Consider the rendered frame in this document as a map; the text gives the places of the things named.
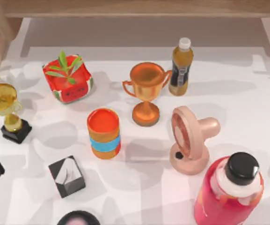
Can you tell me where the copper trophy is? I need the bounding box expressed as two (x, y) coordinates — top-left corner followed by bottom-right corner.
(122, 62), (173, 127)

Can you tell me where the orange can with blue band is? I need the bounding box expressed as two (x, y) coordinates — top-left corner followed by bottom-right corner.
(87, 108), (122, 160)

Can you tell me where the pink desk fan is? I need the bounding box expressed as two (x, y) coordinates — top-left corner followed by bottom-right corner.
(169, 105), (221, 176)

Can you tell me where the amber bottle with white cap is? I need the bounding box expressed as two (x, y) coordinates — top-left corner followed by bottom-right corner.
(168, 37), (194, 97)

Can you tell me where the watermelon plant pot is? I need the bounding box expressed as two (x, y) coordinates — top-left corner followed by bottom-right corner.
(42, 51), (94, 105)

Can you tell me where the black tissue box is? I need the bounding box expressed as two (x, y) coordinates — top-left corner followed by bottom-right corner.
(48, 155), (87, 199)

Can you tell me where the wooden open shelf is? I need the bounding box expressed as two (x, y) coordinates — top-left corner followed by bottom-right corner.
(0, 0), (270, 71)

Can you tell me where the black round object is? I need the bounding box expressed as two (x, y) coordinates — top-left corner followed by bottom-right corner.
(56, 210), (102, 225)

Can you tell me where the pink bottle with black cap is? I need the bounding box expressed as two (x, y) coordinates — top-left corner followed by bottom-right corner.
(193, 152), (265, 225)

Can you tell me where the gold trophy with black base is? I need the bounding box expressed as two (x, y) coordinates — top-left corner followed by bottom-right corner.
(0, 83), (33, 144)

